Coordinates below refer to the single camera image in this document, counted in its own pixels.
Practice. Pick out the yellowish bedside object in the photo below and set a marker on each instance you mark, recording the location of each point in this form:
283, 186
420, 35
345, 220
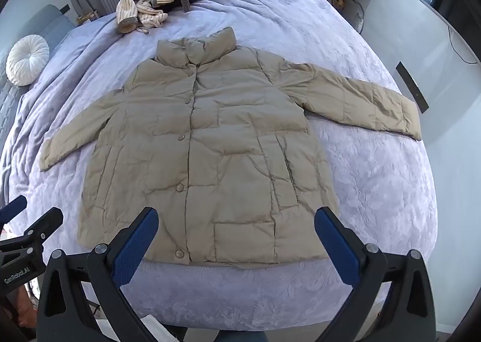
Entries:
88, 18

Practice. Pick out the lavender plush blanket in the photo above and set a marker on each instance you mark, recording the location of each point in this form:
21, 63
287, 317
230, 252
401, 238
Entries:
338, 45

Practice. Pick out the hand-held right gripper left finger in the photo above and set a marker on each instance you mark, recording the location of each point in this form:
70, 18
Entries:
135, 244

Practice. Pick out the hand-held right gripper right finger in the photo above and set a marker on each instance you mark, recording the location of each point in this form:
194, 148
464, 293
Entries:
334, 240

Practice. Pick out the beige puffer jacket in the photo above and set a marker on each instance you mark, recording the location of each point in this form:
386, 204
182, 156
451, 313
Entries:
225, 139

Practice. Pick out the black headboard tab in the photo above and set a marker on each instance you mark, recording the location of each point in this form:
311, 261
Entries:
64, 8

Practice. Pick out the blue-grey padded headboard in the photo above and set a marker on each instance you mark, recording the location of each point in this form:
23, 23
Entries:
49, 22

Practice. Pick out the black wall strip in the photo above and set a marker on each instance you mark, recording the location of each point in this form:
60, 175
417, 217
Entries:
411, 86

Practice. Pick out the round white pleated pillow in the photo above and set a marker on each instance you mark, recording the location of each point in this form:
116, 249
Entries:
28, 60

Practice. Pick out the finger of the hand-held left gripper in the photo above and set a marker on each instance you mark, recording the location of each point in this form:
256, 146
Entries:
41, 225
13, 208

